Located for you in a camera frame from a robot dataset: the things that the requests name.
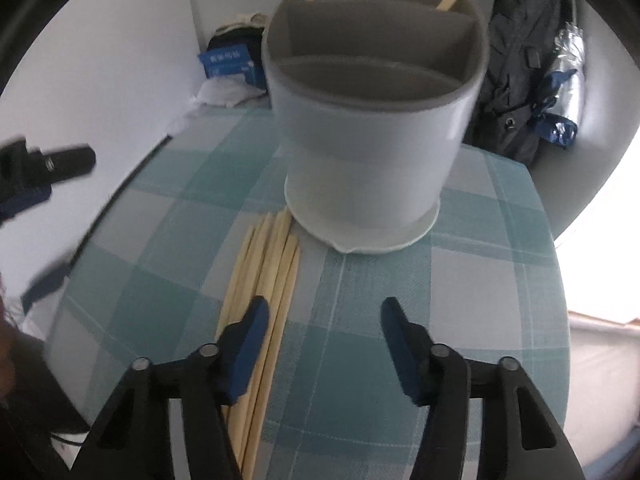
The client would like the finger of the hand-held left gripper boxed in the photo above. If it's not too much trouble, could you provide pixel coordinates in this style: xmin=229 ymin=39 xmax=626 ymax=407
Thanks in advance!
xmin=0 ymin=184 xmax=54 ymax=222
xmin=0 ymin=137 xmax=96 ymax=191

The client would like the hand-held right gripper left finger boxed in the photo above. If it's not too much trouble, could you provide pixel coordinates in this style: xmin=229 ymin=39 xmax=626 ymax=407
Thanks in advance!
xmin=70 ymin=296 xmax=271 ymax=480

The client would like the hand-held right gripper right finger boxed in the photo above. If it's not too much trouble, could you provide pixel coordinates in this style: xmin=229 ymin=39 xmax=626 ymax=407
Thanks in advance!
xmin=381 ymin=296 xmax=588 ymax=480

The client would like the pile of wooden chopsticks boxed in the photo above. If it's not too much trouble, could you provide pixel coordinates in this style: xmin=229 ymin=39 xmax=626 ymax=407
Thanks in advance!
xmin=215 ymin=209 xmax=302 ymax=480

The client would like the grey divided utensil holder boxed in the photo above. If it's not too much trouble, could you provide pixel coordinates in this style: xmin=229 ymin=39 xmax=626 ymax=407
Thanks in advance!
xmin=261 ymin=0 xmax=490 ymax=255

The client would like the teal plaid tablecloth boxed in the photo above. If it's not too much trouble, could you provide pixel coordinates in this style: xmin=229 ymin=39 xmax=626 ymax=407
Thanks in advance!
xmin=45 ymin=105 xmax=572 ymax=480

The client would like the blue cardboard box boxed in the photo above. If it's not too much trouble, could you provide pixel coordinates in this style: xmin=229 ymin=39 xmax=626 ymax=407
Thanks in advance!
xmin=197 ymin=47 xmax=268 ymax=87

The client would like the black backpack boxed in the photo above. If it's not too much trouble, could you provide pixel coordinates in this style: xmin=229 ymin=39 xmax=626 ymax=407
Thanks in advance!
xmin=467 ymin=0 xmax=576 ymax=167

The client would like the silver foil bag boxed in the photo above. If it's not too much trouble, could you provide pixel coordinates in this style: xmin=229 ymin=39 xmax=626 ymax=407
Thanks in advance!
xmin=552 ymin=25 xmax=587 ymax=131

